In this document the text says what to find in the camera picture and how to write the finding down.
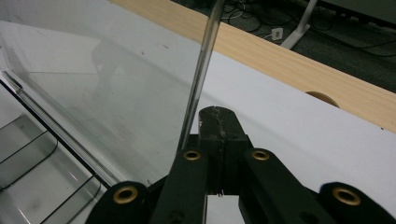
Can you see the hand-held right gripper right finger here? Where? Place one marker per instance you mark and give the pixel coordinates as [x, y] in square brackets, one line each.
[235, 140]

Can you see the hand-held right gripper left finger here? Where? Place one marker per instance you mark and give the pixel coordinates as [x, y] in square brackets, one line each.
[211, 140]

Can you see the clear plastic compartment box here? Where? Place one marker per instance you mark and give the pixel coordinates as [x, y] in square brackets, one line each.
[109, 109]

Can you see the white board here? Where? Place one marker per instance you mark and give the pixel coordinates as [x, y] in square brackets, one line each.
[280, 130]

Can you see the wooden table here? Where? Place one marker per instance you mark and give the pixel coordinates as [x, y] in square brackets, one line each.
[280, 65]

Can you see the white power adapter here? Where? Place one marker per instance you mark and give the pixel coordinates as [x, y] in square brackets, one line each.
[277, 33]

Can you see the white desk frame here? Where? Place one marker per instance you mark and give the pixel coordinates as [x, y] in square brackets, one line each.
[299, 28]

